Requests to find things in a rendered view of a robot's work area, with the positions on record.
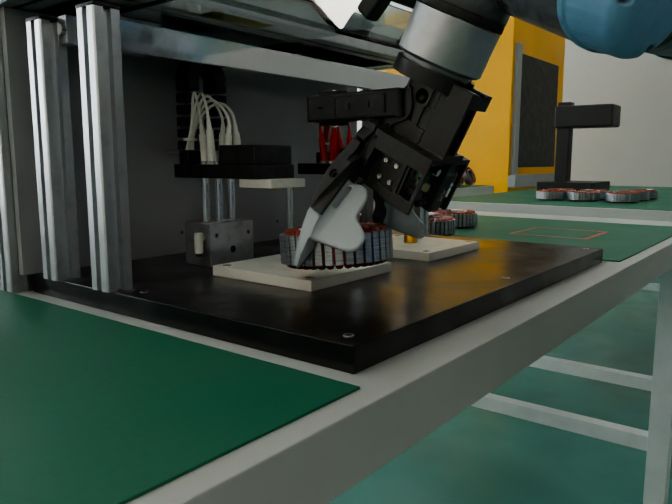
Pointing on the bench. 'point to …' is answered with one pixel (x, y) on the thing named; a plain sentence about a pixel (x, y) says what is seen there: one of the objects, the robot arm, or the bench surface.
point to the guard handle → (372, 10)
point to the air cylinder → (220, 241)
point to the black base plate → (334, 300)
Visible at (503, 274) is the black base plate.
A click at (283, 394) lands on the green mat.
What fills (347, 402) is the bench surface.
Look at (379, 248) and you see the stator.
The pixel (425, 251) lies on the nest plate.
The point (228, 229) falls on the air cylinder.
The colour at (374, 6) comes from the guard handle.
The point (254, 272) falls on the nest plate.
